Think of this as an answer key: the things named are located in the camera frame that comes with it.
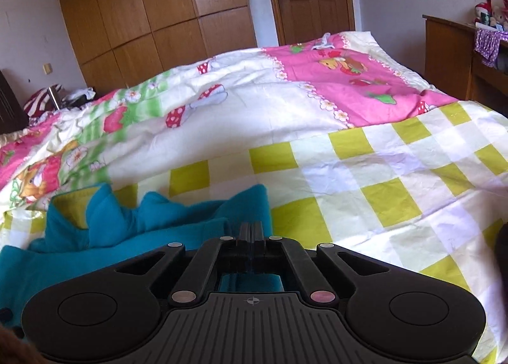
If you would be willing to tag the dark wooden headboard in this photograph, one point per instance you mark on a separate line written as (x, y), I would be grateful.
(10, 102)

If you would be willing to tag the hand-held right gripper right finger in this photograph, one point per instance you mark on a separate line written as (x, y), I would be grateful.
(293, 256)

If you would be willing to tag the teal fleece sweater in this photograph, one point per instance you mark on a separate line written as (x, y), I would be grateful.
(59, 264)

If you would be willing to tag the wooden wardrobe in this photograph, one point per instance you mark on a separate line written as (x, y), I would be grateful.
(158, 2)

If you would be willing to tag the white plastic bag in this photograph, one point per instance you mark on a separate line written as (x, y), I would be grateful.
(79, 95)

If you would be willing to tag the purple patterned cloth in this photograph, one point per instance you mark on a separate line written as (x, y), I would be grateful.
(488, 44)

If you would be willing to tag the red white striped pillow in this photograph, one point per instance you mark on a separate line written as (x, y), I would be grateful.
(37, 104)

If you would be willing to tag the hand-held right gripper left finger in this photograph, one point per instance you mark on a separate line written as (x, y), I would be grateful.
(210, 256)

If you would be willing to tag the yellow checkered bed sheet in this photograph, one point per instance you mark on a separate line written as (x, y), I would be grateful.
(397, 197)

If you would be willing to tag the beige wall switch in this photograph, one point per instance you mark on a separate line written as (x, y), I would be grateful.
(48, 68)

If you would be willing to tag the wooden desk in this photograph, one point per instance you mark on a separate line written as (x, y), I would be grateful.
(448, 54)

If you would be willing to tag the pink cartoon printed duvet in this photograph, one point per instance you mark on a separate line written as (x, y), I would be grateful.
(317, 82)

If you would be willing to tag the small white cloth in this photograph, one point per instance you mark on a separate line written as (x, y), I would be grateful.
(322, 42)

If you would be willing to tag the plush toys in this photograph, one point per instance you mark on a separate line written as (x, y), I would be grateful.
(492, 14)

